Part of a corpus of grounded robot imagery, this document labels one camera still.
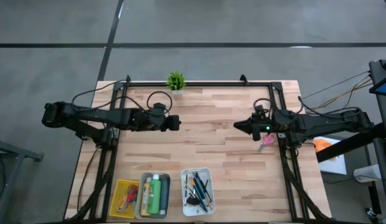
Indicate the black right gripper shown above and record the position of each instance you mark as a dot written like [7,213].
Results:
[264,124]

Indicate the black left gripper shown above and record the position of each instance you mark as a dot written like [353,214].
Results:
[158,121]

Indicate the black paint brush gold ferrule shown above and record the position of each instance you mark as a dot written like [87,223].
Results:
[192,182]

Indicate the thin black paint brush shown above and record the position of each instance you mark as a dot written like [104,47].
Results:
[186,186]

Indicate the black paint brush silver ferrule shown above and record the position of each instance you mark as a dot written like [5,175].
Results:
[205,186]

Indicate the green paint bottle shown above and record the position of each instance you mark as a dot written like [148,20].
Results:
[154,196]

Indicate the dark teal paint bottle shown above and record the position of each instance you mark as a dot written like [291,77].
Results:
[165,196]

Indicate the red scissors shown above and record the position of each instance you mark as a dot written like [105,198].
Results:
[132,194]

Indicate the yellow paint bottle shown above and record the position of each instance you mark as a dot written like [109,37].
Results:
[145,199]

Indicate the dark pens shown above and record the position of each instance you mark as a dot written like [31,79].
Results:
[197,193]

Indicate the wide black paint brush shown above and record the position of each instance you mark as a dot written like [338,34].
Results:
[193,201]

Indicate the orange scissors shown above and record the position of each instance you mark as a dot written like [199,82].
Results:
[122,205]

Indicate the white plastic bin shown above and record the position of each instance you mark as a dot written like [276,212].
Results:
[142,177]
[188,211]

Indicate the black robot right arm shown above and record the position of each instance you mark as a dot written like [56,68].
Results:
[320,123]

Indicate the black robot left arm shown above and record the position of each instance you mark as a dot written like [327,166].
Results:
[87,115]

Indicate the pink scissors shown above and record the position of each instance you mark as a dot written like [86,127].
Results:
[268,139]

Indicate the small green potted plant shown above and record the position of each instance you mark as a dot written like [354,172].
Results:
[176,81]

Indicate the orange object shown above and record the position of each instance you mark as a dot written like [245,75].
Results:
[323,145]

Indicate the yellow plastic basket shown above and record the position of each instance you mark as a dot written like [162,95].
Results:
[113,189]

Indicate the white paper sheet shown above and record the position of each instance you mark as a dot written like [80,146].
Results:
[336,166]

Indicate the black support beam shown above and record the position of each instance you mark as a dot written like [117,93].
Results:
[351,143]

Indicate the white paper roll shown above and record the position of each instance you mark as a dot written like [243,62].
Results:
[367,173]

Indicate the monitor with blue screen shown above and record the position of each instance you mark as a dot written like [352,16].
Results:
[385,88]

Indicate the grey metal table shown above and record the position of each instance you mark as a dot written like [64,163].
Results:
[12,149]

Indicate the black frame clamp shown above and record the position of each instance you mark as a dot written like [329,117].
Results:
[128,79]
[243,79]

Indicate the black aluminium table frame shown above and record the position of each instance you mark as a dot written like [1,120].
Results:
[196,84]

